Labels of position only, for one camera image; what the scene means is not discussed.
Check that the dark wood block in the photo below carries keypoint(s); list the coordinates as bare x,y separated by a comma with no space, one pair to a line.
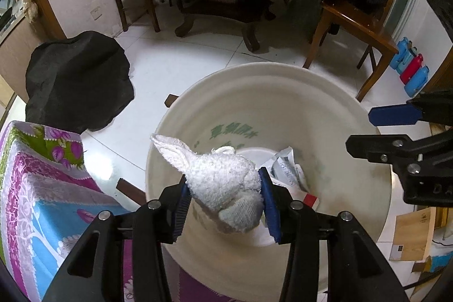
131,190
171,101

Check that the dark green bag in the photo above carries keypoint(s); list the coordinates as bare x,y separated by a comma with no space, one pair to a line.
306,1

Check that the blue plastic bottle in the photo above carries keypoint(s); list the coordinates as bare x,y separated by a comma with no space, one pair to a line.
400,56
417,82

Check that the beige kitchen counter cabinets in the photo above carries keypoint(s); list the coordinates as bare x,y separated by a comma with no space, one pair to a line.
16,58

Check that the black cloth cover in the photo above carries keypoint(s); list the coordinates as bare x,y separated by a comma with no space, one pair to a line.
78,82

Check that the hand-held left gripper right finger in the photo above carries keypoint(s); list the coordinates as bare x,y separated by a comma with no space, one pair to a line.
270,213

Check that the white towel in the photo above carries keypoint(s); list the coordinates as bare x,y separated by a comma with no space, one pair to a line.
219,178

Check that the purple floral tablecloth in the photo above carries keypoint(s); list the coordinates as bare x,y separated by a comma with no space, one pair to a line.
39,188

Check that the printed foil packet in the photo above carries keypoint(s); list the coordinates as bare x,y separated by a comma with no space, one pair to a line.
288,167

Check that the white plastic bucket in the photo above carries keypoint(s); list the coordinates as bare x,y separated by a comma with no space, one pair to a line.
283,100

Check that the red plastic bottle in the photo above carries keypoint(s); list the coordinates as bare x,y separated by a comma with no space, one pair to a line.
411,70

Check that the cardboard box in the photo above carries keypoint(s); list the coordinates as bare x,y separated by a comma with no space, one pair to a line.
414,234

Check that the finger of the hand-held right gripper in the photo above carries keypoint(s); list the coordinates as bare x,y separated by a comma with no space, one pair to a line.
393,115
378,146

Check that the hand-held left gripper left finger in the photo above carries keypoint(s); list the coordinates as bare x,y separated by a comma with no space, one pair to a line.
180,213

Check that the brown wooden chair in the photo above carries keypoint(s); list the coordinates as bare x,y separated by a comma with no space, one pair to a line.
354,22

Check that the white wall socket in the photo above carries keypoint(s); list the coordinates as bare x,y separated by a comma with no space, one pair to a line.
96,12

